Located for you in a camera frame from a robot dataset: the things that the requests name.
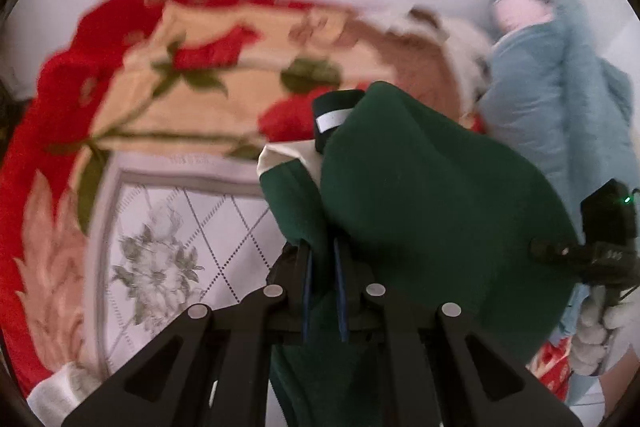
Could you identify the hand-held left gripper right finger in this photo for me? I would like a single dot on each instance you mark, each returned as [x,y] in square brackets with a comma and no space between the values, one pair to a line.
[350,297]

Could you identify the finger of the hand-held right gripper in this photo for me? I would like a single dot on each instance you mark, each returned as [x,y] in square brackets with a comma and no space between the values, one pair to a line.
[555,251]

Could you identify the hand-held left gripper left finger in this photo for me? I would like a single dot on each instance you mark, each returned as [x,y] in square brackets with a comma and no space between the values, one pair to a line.
[295,277]

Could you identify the green and cream jacket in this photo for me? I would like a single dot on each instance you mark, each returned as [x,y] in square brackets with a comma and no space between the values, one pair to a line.
[425,182]

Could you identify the person's right hand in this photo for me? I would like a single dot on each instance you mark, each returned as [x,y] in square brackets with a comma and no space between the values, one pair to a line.
[590,337]

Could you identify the light blue fluffy blanket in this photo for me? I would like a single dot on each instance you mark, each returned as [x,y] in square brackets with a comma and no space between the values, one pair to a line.
[540,107]

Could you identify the pink cloth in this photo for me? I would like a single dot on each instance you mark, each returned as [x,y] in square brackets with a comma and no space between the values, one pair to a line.
[520,12]

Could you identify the brown and white plush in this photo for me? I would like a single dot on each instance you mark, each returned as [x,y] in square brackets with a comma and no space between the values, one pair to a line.
[415,57]

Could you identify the white cloth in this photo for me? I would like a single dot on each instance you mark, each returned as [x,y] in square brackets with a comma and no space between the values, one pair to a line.
[55,394]

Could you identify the red floral blanket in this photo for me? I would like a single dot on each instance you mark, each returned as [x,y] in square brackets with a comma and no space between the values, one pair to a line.
[75,72]

